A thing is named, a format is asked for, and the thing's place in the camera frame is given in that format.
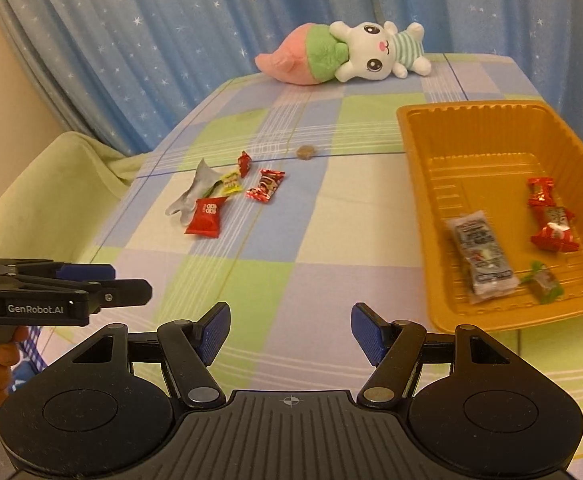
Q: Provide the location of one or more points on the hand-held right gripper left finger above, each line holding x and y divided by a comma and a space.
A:
216, 333

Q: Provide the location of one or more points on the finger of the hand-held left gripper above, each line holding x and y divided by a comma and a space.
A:
86, 271
121, 294

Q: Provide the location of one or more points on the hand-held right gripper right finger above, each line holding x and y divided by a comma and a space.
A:
366, 333

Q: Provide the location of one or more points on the red square snack packet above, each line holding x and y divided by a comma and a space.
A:
205, 216

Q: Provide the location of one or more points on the silver foil snack packet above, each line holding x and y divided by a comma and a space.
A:
191, 192

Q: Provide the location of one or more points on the long grey snack packet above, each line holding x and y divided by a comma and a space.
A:
484, 255

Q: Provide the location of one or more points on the yellow candy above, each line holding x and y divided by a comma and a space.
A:
230, 183

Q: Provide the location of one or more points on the red and white candy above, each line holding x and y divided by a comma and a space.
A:
266, 186

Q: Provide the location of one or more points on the small red candy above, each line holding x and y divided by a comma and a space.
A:
244, 163

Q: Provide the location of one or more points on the green candy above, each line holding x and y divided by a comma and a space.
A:
544, 282

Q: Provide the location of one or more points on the orange plastic tray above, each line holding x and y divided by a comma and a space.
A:
441, 160

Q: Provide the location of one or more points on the small brown candy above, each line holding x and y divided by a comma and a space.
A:
305, 151

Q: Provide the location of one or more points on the red picture snack packet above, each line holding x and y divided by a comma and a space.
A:
554, 230

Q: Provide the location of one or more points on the red flower-print snack packet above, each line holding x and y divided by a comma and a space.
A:
541, 192

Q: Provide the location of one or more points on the person's left hand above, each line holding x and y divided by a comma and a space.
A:
2, 355

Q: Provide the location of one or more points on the blue patterned cloth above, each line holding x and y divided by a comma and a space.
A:
29, 355

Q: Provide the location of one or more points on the checked tablecloth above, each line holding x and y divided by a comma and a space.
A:
331, 240

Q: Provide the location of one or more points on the blue star curtain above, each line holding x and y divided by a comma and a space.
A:
146, 35

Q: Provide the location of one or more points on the white bunny plush toy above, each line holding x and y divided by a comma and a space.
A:
366, 55

